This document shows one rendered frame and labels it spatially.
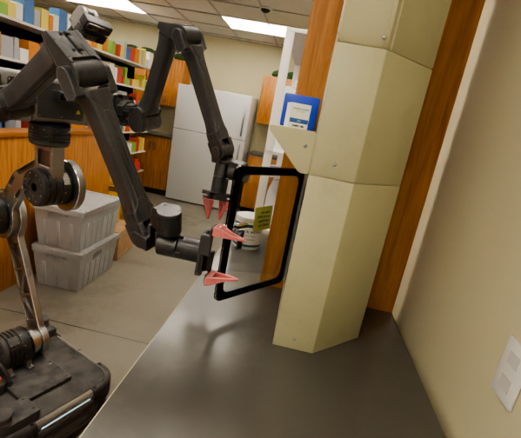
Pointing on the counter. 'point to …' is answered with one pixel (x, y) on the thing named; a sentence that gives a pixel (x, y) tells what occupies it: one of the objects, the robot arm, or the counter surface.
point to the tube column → (396, 26)
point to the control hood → (296, 145)
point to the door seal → (233, 225)
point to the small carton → (297, 116)
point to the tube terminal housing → (349, 194)
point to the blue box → (302, 103)
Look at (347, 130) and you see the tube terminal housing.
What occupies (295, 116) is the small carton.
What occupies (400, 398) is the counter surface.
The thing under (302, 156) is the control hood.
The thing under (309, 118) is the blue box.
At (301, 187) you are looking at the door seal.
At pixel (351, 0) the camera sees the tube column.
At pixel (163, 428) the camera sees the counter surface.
